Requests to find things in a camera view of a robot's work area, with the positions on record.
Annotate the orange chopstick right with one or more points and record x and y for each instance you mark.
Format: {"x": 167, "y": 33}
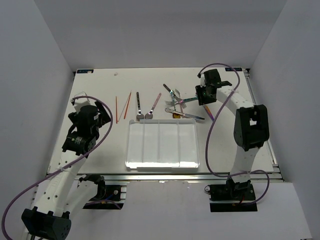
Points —
{"x": 127, "y": 106}

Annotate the pink handled fork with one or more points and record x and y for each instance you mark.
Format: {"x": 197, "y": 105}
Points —
{"x": 180, "y": 102}

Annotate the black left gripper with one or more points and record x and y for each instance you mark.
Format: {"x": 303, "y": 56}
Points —
{"x": 103, "y": 117}

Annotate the blue label sticker right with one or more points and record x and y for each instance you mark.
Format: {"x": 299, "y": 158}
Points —
{"x": 229, "y": 69}

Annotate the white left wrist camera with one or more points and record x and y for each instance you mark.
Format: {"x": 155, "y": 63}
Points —
{"x": 80, "y": 102}

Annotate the orange chopstick left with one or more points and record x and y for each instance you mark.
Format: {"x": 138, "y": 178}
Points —
{"x": 116, "y": 109}

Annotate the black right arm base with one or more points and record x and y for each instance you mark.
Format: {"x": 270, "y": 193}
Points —
{"x": 231, "y": 197}

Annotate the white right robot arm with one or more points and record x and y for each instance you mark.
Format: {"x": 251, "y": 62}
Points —
{"x": 251, "y": 126}

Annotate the orange chopstick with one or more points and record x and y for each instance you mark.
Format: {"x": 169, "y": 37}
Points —
{"x": 116, "y": 109}
{"x": 127, "y": 106}

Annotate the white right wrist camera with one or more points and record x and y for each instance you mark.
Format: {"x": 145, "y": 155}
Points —
{"x": 202, "y": 79}

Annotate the blue label sticker left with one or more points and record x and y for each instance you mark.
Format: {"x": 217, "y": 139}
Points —
{"x": 84, "y": 71}

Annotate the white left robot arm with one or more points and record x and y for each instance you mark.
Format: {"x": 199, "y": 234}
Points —
{"x": 50, "y": 218}

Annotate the black handled spoon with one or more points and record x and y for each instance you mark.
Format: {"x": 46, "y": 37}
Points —
{"x": 139, "y": 115}

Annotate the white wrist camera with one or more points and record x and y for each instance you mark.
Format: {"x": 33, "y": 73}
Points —
{"x": 80, "y": 102}
{"x": 202, "y": 79}

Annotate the white divided cutlery tray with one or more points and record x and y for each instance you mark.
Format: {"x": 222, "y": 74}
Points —
{"x": 162, "y": 144}

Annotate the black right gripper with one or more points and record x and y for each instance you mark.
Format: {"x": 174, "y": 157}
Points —
{"x": 201, "y": 100}

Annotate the pink handled spoon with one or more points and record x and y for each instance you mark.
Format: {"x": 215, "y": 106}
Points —
{"x": 149, "y": 115}

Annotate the rainbow iridescent spoon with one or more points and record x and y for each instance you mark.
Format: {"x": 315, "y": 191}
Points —
{"x": 175, "y": 116}

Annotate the green handled fork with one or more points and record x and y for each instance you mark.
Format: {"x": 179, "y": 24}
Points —
{"x": 186, "y": 100}

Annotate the ornate silver knife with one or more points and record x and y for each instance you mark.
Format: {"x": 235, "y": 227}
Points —
{"x": 191, "y": 116}

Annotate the rainbow iridescent knife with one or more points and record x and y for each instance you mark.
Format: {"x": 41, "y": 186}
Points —
{"x": 208, "y": 111}

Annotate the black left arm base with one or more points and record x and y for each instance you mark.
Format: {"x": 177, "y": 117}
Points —
{"x": 108, "y": 197}

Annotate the black handled fork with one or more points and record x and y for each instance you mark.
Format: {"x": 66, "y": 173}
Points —
{"x": 172, "y": 92}

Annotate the blue label sticker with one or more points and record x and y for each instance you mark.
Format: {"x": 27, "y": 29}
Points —
{"x": 84, "y": 71}
{"x": 229, "y": 69}

